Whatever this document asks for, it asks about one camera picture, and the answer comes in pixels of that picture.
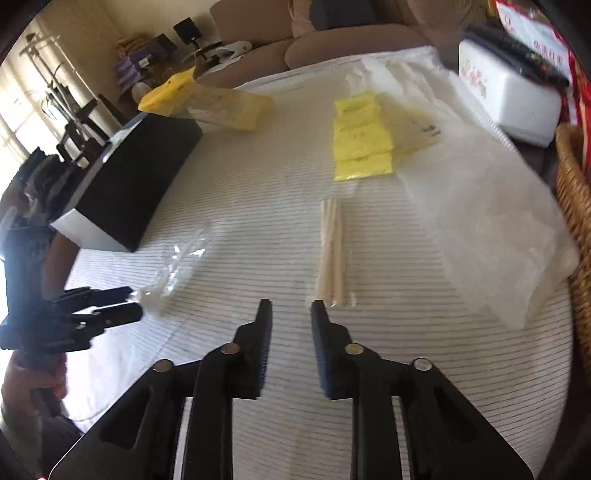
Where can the white tissue box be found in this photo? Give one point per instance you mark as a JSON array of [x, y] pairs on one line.
[[512, 101]]

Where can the clear plastic wrapper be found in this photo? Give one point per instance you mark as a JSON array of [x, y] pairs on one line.
[[180, 258]]

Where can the wicker basket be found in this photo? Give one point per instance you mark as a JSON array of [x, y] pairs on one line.
[[575, 194]]

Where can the black speaker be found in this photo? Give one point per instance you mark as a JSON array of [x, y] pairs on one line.
[[188, 31], [166, 46]]

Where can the wooden armchair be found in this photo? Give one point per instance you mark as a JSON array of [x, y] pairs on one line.
[[87, 117]]

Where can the wooden chopsticks pair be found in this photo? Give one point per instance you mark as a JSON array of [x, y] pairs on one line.
[[330, 249]]

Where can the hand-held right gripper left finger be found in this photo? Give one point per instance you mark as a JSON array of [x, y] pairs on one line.
[[261, 355]]

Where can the yellow napkin packets row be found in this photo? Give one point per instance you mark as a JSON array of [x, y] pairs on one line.
[[415, 127]]

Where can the pile of clothes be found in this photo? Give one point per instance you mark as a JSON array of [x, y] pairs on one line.
[[41, 177]]

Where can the small yellow packet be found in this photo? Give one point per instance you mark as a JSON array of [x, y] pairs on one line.
[[358, 125], [364, 167], [362, 145], [355, 104]]

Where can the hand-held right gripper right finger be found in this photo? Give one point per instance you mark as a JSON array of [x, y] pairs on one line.
[[323, 355]]

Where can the striped white desktop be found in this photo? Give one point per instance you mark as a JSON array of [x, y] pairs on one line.
[[254, 207]]

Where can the yellow snack bag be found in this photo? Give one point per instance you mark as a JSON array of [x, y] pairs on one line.
[[217, 104]]

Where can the brown sofa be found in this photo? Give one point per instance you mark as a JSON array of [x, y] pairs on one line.
[[314, 46]]

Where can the black storage box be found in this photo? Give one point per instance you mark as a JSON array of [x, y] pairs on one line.
[[134, 175]]

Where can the person's left hand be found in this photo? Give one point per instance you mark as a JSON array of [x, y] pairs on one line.
[[32, 381]]

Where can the stack of purple packs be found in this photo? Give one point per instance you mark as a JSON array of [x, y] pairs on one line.
[[131, 67]]

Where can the blue cushion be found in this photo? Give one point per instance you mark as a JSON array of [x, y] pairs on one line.
[[341, 14]]

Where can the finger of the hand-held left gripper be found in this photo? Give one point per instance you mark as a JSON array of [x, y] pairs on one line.
[[101, 295], [120, 316]]

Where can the black remote control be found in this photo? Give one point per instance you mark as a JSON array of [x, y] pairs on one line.
[[508, 46]]

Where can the stack of white plastic bags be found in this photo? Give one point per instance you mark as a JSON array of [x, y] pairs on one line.
[[485, 207]]

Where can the person's left forearm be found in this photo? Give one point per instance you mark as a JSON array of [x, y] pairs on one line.
[[27, 436]]

